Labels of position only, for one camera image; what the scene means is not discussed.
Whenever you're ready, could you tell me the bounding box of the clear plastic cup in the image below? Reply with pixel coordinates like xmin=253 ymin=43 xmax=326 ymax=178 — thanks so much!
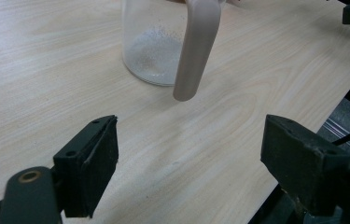
xmin=121 ymin=0 xmax=228 ymax=103

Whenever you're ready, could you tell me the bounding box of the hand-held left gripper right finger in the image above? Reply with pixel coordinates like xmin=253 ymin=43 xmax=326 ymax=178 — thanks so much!
xmin=259 ymin=114 xmax=350 ymax=217

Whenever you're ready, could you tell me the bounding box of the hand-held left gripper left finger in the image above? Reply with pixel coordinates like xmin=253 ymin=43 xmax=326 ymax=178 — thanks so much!
xmin=53 ymin=115 xmax=119 ymax=218

